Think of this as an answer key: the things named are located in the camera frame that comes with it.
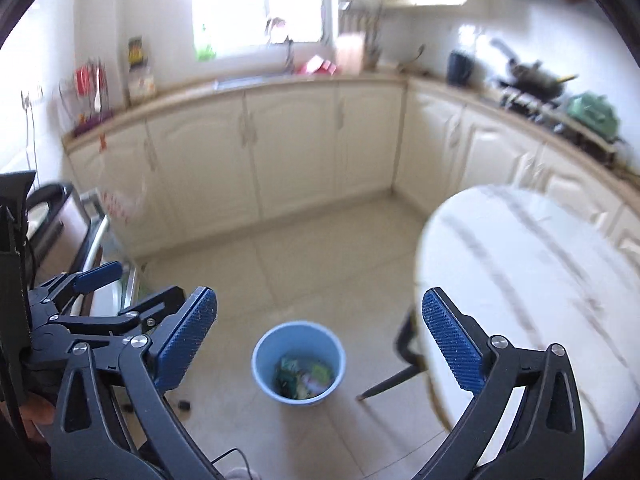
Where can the person left hand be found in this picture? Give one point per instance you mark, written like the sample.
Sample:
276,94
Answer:
36,412

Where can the red utensil holder rack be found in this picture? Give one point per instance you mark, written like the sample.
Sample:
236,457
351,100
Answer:
85,98

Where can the chrome faucet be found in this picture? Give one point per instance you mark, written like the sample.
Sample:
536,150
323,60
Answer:
278,35

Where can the white plastic bag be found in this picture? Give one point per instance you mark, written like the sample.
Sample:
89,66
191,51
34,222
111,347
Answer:
123,195

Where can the black electric kettle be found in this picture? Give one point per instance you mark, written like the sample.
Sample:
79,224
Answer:
459,68

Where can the glass jar with label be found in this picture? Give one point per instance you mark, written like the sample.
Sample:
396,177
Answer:
141,81

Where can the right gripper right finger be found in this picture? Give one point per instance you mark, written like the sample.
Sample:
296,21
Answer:
524,420

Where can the wooden cutting board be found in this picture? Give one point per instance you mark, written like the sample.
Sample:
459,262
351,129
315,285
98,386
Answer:
349,52

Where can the glass door low cabinet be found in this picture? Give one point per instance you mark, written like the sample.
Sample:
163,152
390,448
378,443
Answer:
70,232

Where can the kitchen window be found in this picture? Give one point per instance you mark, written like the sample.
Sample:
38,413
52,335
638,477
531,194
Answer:
238,27

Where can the blue plastic trash bin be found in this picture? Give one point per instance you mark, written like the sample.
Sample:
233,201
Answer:
302,339

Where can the black gas stove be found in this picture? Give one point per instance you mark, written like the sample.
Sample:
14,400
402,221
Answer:
549,116

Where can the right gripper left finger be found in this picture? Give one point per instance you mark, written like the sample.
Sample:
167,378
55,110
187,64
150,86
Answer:
89,440

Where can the pile of trash wrappers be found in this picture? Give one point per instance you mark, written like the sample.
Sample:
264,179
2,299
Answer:
301,379

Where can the green electric cooker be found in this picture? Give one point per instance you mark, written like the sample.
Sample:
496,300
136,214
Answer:
595,113

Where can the black wok with lid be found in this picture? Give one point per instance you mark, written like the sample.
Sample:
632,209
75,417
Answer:
531,78

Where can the hanging utensil rack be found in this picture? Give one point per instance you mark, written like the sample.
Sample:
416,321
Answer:
356,18

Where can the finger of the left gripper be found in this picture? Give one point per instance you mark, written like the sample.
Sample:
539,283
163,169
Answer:
60,292
137,319

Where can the round white marble table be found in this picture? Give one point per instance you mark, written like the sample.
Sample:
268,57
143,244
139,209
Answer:
531,271

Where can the green bottle on windowsill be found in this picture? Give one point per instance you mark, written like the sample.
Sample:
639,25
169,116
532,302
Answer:
204,51

